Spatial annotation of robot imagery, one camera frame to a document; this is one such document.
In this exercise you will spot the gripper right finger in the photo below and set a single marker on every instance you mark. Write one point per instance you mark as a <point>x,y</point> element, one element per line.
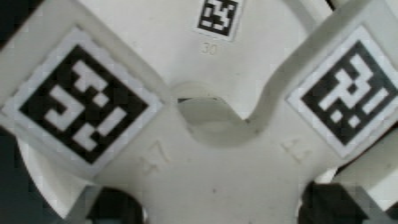
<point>339,204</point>

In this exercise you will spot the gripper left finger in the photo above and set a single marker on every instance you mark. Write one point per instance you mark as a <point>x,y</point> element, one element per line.
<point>104,206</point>

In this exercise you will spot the white cross-shaped table base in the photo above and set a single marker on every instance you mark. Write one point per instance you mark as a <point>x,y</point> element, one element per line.
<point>225,173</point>

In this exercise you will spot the white cylindrical table leg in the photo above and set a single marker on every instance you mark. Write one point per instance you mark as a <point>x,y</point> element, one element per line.
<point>198,100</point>

